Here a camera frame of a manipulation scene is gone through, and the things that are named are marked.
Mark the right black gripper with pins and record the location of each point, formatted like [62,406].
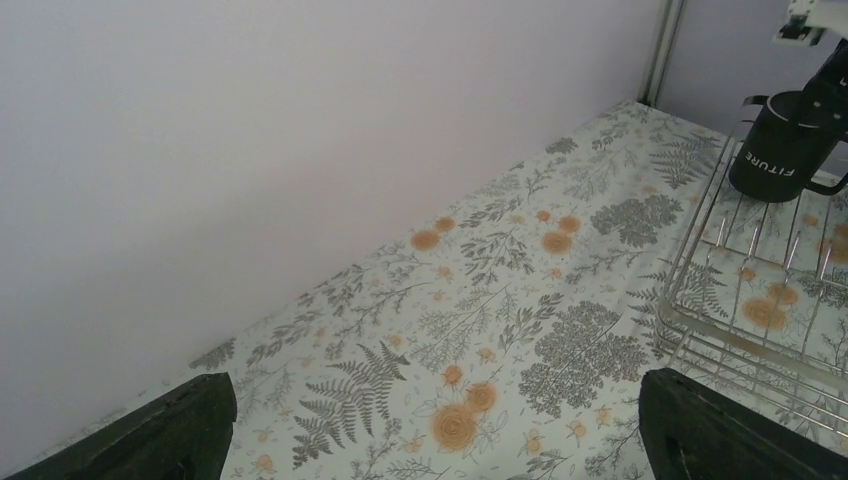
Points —
[825,93]

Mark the floral tablecloth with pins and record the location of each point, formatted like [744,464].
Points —
[506,339]

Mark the black mug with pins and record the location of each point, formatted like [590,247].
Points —
[787,144]

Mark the metal wire dish rack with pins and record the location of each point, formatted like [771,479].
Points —
[755,302]

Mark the right corner aluminium post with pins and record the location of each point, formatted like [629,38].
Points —
[660,51]

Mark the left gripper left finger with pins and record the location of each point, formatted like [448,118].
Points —
[183,434]

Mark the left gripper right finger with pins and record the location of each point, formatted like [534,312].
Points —
[690,431]

